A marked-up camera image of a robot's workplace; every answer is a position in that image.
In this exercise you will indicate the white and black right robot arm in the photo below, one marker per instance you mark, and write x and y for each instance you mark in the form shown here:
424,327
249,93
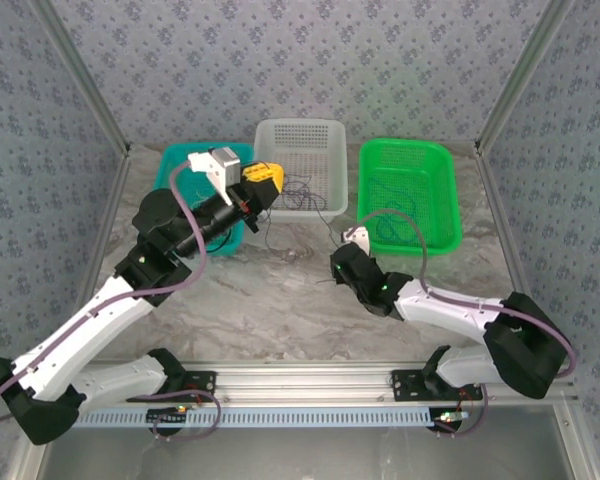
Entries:
445,310

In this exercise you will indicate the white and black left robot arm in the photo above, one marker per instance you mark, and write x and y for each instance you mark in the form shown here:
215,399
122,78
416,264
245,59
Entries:
80,335

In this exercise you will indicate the white plastic basket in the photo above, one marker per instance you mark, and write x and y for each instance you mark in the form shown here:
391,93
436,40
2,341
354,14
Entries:
310,145

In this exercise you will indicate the teal plastic basket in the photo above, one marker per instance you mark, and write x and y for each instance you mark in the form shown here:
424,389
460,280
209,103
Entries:
177,152

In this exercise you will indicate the green plastic basket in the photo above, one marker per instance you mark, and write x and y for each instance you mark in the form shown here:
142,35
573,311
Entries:
430,175

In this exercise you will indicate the small black adapter board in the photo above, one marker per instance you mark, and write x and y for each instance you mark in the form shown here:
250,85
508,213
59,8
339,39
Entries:
450,420
165,416

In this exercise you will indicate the grey metal panel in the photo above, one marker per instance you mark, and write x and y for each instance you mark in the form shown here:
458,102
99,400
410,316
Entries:
305,455

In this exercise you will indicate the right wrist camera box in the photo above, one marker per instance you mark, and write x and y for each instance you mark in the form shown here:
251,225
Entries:
357,237

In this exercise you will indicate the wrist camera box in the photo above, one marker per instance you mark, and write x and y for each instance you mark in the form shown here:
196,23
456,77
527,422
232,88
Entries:
215,167
357,237

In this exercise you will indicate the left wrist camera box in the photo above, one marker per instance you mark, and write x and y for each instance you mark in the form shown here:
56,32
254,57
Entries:
215,167

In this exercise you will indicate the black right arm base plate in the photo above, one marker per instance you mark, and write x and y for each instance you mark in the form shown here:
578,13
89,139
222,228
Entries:
407,387

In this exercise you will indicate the aluminium mounting rail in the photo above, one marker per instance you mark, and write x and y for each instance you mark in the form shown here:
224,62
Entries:
305,382

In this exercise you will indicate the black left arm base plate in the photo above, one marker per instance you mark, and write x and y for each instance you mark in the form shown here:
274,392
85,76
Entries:
200,382

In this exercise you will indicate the aluminium frame post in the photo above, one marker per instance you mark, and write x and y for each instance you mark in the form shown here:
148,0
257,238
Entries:
86,75
522,75

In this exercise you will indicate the aluminium corner frame rail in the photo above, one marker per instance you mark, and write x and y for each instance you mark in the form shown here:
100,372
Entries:
22,470
587,465

